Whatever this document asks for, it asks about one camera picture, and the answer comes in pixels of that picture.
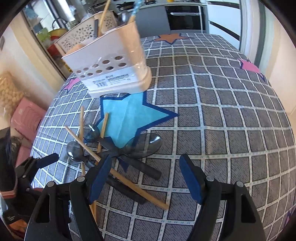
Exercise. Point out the short bamboo chopstick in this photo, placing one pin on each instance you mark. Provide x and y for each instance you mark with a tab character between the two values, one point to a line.
81	133

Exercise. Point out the white perforated storage cart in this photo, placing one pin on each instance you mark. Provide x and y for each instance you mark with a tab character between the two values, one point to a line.
85	31

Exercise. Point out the white refrigerator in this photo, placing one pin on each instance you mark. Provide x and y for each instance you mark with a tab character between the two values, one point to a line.
225	20

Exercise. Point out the black built-in oven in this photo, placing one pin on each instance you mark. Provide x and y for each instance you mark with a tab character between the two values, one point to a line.
186	17

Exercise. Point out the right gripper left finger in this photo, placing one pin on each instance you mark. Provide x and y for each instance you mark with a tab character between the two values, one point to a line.
50	217

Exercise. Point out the pink plastic stool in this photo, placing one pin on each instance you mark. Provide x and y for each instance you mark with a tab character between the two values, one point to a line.
26	121

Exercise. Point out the black kitchen faucet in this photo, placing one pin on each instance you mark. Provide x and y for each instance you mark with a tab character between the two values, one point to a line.
59	23

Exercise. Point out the long diagonal bamboo chopstick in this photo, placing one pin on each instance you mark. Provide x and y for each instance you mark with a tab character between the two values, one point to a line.
125	181

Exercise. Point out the grey checkered star tablecloth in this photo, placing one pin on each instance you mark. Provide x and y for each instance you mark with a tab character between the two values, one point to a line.
229	121

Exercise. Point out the dark plastic spoon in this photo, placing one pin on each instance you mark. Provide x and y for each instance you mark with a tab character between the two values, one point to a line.
76	153

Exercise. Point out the blue striped tip chopstick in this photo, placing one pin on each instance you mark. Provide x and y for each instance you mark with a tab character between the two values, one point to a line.
136	8

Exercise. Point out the small blue-grey spoon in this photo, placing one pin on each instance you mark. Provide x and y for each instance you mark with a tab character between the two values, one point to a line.
92	134

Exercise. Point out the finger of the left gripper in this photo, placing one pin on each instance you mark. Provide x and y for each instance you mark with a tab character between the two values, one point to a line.
29	167

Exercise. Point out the large dark transparent spoon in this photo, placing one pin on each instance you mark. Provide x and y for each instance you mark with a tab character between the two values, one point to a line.
135	149

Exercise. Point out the white plastic utensil holder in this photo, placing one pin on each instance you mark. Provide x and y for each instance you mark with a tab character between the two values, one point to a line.
112	63

